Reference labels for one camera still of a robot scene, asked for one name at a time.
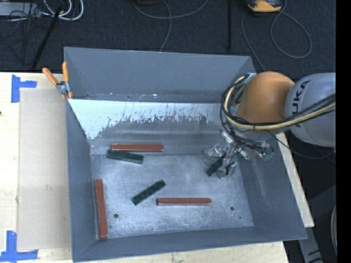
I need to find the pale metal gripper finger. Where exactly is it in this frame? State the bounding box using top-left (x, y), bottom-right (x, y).
top-left (203, 144), bottom-right (228, 162)
top-left (218, 161), bottom-right (238, 179)

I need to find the dark green block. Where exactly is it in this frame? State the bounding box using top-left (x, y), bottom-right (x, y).
top-left (206, 153), bottom-right (228, 177)
top-left (106, 149), bottom-right (145, 165)
top-left (131, 180), bottom-right (167, 207)

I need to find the grey metal bin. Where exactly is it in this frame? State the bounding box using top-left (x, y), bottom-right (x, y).
top-left (63, 47), bottom-right (308, 262)

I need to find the red-brown flat block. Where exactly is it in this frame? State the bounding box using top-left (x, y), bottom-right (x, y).
top-left (94, 179), bottom-right (109, 240)
top-left (156, 197), bottom-right (213, 207)
top-left (110, 143), bottom-right (165, 153)

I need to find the pale wood flat board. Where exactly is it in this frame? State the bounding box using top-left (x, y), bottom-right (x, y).
top-left (16, 88), bottom-right (73, 253)

